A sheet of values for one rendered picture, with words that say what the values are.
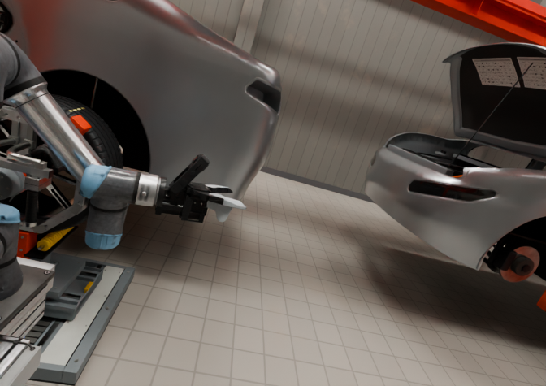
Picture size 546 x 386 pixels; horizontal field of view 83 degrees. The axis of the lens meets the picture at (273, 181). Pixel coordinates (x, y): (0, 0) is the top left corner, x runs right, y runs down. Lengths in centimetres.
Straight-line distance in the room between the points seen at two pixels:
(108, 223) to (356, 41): 573
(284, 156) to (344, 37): 235
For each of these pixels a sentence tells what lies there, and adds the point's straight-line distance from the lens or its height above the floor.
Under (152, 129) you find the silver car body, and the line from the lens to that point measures 185.
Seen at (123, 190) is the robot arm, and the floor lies 122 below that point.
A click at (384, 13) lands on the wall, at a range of 641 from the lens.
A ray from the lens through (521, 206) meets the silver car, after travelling 274.
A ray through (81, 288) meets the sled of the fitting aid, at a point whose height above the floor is 15.
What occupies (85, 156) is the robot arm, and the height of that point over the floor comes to 124.
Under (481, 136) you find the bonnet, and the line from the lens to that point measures 404.
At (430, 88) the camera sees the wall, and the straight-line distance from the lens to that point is 675.
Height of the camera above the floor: 151
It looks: 15 degrees down
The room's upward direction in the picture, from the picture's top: 18 degrees clockwise
